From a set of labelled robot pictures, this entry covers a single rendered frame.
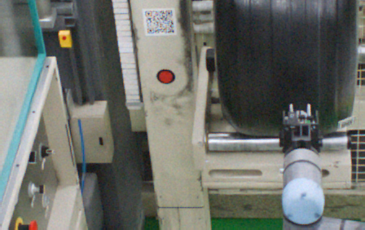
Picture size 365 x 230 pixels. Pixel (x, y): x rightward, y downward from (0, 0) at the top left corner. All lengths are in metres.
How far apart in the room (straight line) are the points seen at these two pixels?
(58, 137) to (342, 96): 0.64
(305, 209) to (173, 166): 0.76
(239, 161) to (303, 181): 0.56
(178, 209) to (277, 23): 0.78
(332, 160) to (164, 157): 0.43
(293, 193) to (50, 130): 0.65
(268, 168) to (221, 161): 0.11
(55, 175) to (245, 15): 0.61
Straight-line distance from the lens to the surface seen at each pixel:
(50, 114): 2.28
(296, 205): 1.92
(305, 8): 2.13
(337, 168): 2.48
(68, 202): 2.38
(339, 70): 2.18
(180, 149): 2.58
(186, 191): 2.68
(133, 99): 2.51
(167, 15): 2.33
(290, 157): 2.02
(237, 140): 2.46
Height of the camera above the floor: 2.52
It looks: 37 degrees down
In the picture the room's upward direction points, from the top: 8 degrees counter-clockwise
